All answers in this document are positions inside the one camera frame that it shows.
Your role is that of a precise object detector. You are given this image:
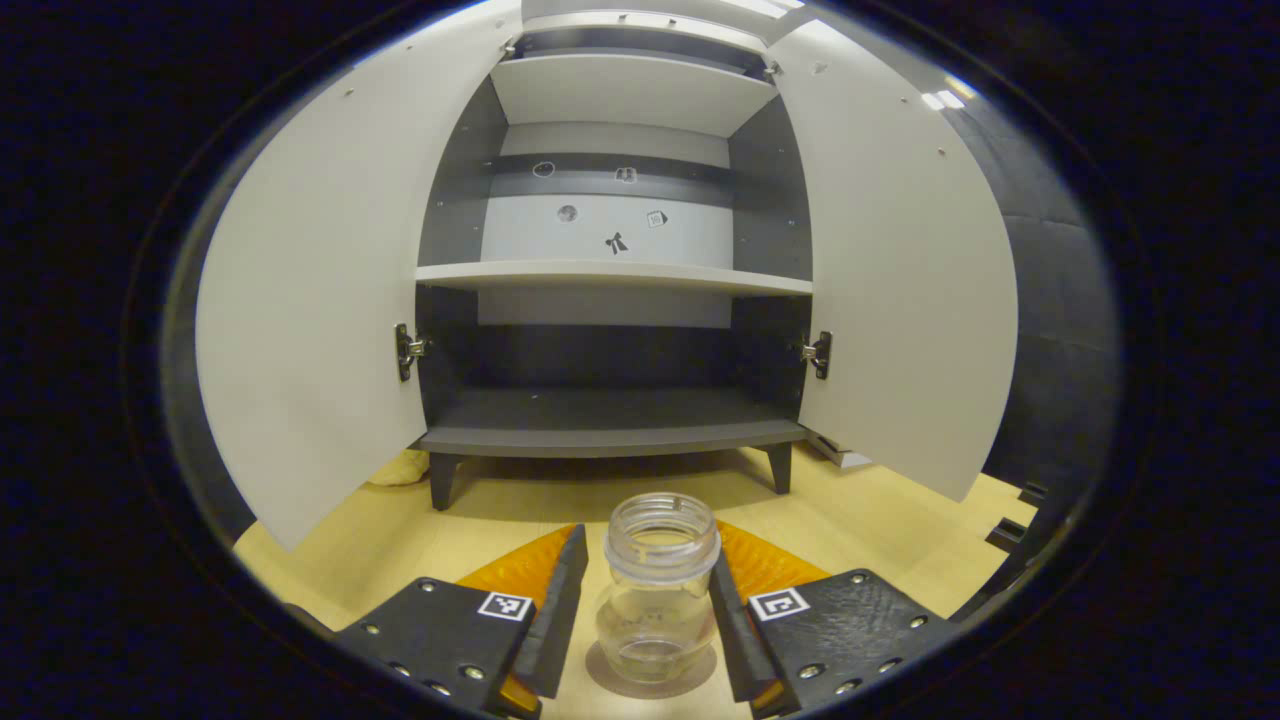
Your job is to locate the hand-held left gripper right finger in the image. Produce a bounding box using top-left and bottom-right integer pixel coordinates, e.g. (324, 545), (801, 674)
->
(706, 519), (963, 719)

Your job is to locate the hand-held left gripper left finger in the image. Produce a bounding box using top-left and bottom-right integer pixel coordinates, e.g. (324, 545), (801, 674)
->
(333, 523), (591, 719)

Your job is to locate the clear glass bottle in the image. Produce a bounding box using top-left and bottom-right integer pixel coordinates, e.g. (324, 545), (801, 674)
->
(595, 492), (723, 686)

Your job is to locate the grey cabinet door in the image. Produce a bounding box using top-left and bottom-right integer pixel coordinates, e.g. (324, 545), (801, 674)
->
(195, 0), (523, 553)
(765, 18), (1021, 503)

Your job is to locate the yellow fuzzy sponge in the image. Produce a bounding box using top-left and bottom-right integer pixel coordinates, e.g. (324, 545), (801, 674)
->
(365, 450), (431, 488)

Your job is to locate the black backdrop cloth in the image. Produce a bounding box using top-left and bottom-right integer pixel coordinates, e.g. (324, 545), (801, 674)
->
(163, 80), (1123, 546)

